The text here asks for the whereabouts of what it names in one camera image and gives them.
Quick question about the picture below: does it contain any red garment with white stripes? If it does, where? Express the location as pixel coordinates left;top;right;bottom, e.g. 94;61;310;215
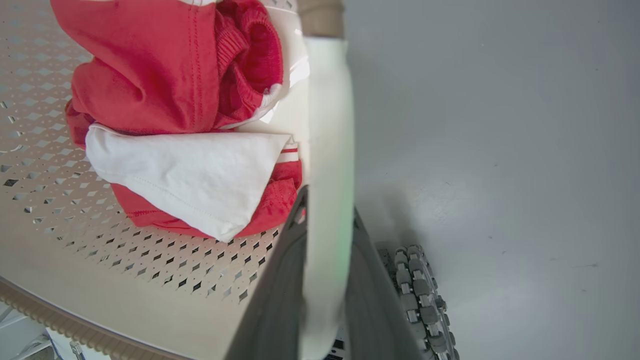
50;0;304;240

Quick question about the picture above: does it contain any white cloth garment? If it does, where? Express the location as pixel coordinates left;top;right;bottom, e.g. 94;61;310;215
85;122;294;243

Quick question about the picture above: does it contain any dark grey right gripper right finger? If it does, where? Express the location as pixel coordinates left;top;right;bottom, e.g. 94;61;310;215
344;207;427;360

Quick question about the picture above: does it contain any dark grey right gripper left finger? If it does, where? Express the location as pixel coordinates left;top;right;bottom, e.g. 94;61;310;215
225;185;309;360

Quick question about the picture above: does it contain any beige perforated laundry basket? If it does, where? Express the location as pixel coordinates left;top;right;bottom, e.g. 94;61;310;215
0;0;357;360

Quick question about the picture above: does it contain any grey roller robot wheel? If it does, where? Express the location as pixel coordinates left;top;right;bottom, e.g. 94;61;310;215
377;244;461;360

